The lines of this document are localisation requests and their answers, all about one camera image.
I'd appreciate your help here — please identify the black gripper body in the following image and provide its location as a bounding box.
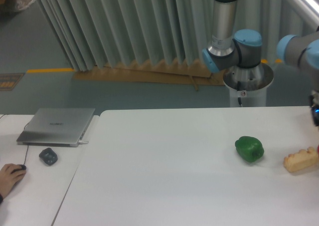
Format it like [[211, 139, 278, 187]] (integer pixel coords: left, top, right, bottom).
[[309, 90, 319, 127]]

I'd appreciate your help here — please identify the black computer mouse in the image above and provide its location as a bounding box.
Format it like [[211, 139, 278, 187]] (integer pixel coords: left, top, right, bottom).
[[11, 165, 26, 174]]

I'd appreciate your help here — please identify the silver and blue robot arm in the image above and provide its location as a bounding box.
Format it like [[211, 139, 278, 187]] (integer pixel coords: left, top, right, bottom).
[[202, 0, 319, 126]]

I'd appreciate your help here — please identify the person's bare hand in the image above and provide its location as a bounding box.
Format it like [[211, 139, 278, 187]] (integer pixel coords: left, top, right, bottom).
[[0, 164, 26, 199]]

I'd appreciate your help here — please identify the beige cake slice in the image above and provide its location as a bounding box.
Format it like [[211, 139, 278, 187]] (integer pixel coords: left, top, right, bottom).
[[283, 147, 319, 173]]

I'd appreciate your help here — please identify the green bell pepper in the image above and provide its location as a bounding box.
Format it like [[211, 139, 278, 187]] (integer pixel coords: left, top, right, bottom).
[[235, 136, 264, 163]]

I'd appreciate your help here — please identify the brown cardboard sheet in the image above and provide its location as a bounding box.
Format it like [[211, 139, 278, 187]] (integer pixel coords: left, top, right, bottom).
[[72, 58, 224, 91]]

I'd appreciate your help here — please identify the pale green curtain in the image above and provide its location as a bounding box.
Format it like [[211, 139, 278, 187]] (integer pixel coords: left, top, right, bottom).
[[37, 0, 319, 74]]

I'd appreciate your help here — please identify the white plug in laptop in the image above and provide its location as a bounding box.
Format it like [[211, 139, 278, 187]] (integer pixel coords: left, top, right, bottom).
[[78, 140, 89, 145]]

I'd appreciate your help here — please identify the silver closed laptop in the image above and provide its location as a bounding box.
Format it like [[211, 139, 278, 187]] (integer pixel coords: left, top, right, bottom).
[[16, 108, 95, 147]]

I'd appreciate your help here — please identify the small black controller device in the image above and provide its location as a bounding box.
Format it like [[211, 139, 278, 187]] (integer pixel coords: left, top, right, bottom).
[[39, 148, 58, 166]]

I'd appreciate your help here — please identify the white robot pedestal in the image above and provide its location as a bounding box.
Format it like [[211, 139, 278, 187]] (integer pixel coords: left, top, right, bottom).
[[226, 85, 267, 107]]

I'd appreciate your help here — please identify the black pedestal cable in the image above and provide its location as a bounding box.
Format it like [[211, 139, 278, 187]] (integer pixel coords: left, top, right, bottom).
[[236, 81, 244, 108]]

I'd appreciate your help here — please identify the black mouse cable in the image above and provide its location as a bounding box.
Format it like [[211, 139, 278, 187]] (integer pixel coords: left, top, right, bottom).
[[0, 114, 34, 166]]

